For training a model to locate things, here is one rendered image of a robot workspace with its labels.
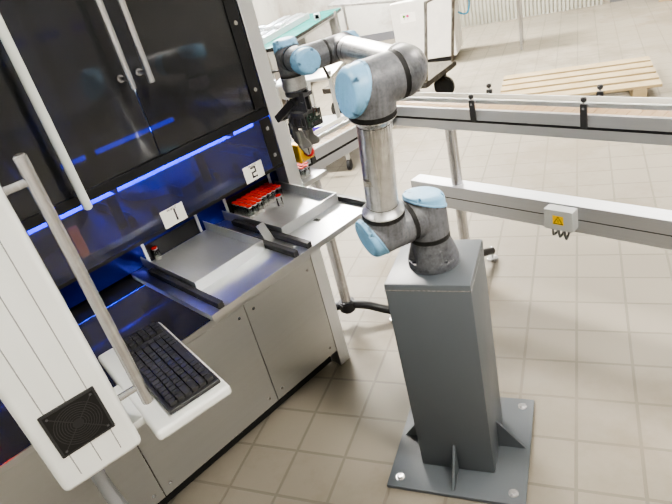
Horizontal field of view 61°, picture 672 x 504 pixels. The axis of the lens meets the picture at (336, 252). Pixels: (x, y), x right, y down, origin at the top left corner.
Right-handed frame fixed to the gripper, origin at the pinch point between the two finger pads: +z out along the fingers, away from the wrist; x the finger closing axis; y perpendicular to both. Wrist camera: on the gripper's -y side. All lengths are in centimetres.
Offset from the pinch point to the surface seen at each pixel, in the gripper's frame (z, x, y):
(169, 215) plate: 7.7, -42.1, -23.5
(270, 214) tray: 21.6, -10.0, -16.2
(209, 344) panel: 58, -46, -24
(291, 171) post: 14.4, 9.4, -24.4
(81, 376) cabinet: 8, -95, 33
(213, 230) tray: 21.1, -27.9, -26.5
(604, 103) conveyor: 11, 87, 58
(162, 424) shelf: 31, -85, 32
